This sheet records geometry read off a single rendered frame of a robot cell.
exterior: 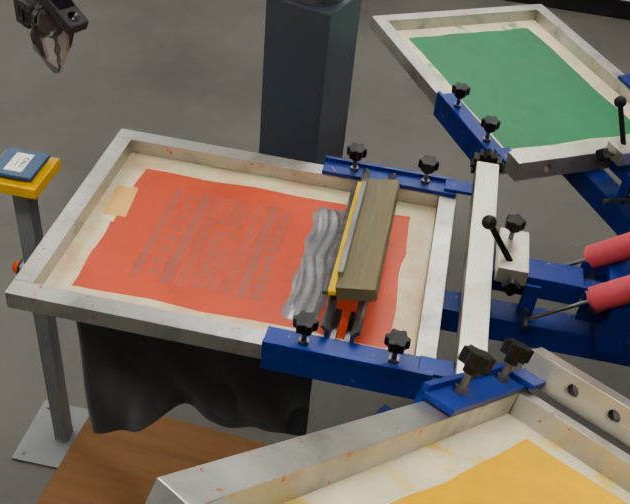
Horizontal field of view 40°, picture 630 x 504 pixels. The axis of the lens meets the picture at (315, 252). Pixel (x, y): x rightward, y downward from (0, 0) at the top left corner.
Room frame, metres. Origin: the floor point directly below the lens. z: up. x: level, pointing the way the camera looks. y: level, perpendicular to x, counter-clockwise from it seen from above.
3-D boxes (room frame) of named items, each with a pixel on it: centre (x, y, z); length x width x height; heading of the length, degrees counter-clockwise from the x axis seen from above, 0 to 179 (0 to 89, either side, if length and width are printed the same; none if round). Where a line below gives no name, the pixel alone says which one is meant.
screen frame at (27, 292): (1.37, 0.13, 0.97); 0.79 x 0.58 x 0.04; 83
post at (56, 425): (1.56, 0.67, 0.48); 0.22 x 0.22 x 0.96; 83
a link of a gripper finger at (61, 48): (1.58, 0.56, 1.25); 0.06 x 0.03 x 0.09; 51
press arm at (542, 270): (1.29, -0.43, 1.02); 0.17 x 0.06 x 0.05; 83
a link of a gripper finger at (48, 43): (1.55, 0.58, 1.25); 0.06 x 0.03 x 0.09; 51
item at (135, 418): (1.17, 0.21, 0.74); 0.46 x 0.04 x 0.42; 83
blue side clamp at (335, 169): (1.61, -0.15, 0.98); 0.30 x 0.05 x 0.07; 83
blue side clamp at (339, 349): (1.06, -0.08, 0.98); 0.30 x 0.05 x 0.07; 83
